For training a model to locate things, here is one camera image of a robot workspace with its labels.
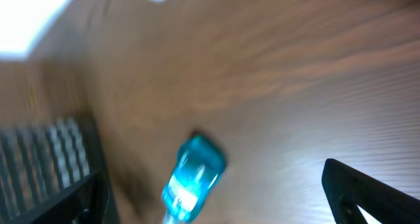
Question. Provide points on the grey plastic lattice basket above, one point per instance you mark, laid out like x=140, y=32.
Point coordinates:
x=40, y=161

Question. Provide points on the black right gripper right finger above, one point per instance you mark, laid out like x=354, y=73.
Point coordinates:
x=348, y=191

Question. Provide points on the blue mouthwash bottle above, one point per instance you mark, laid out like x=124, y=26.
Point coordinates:
x=199, y=167

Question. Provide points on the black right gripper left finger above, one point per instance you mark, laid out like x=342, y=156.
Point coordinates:
x=82, y=202

